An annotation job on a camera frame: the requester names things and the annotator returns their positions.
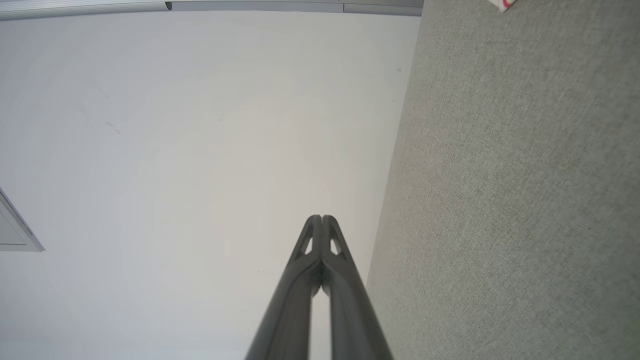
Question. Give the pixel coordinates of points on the grey fabric sofa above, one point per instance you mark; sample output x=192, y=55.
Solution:
x=500, y=200

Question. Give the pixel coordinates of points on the grey skirting strip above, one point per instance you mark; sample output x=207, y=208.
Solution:
x=250, y=6

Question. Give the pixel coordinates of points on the grey wall panel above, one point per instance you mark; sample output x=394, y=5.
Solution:
x=12, y=232

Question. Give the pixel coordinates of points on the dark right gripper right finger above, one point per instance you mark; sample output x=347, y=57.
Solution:
x=350, y=310

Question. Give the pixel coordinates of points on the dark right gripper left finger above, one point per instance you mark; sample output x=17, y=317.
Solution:
x=290, y=310

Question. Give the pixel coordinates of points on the red and white jersey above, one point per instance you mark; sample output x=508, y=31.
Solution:
x=502, y=3

